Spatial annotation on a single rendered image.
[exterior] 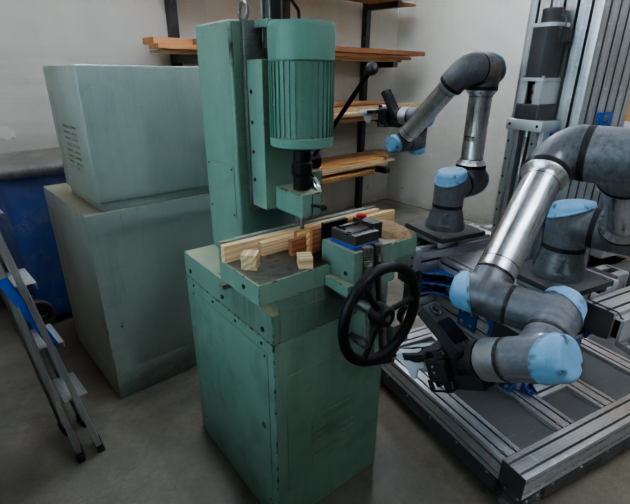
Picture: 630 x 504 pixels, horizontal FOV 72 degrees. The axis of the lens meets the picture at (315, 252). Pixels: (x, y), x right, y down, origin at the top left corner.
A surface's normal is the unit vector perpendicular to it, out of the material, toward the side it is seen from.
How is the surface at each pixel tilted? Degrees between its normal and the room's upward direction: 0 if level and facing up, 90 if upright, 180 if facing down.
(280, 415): 90
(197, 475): 0
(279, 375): 90
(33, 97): 90
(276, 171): 90
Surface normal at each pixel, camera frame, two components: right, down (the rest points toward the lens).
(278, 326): 0.62, 0.30
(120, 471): 0.01, -0.92
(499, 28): -0.74, 0.25
